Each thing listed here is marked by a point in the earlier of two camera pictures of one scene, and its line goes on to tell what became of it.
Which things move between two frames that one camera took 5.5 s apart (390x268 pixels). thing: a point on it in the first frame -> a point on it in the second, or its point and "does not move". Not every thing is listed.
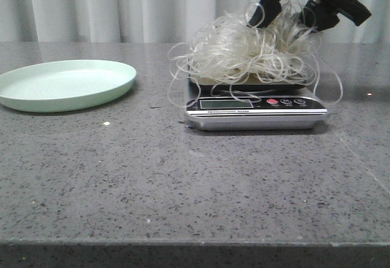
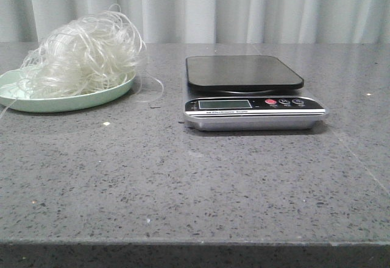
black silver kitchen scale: [250, 107] does not move
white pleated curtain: [153, 9] does not move
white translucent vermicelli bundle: [230, 53] -> [98, 55]
